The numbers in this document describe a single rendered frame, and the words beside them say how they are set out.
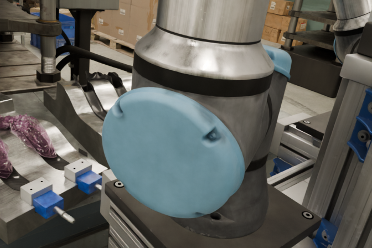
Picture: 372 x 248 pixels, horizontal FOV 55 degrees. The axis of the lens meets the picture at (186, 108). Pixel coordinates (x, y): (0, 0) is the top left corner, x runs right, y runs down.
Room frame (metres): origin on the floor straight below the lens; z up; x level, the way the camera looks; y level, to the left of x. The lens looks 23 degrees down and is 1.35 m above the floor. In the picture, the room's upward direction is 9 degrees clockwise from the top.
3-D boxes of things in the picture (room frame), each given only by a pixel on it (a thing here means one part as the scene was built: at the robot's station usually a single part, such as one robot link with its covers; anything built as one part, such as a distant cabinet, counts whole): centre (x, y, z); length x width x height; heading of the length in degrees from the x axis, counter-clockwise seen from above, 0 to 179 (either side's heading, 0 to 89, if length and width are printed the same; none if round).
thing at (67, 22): (4.60, 1.83, 0.32); 0.60 x 0.41 x 0.22; 53
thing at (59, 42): (4.60, 1.83, 0.11); 0.61 x 0.43 x 0.22; 53
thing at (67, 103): (1.05, 0.24, 0.87); 0.50 x 0.26 x 0.14; 42
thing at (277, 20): (7.54, -1.75, 0.42); 0.86 x 0.33 x 0.83; 47
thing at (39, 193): (0.57, 0.24, 0.86); 0.13 x 0.05 x 0.05; 59
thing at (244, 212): (0.42, -0.06, 1.09); 0.15 x 0.15 x 0.10
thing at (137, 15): (5.32, 0.92, 0.47); 1.22 x 0.80 x 0.94; 51
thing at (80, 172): (0.67, 0.18, 0.86); 0.13 x 0.05 x 0.05; 59
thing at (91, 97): (1.04, 0.24, 0.92); 0.35 x 0.16 x 0.09; 42
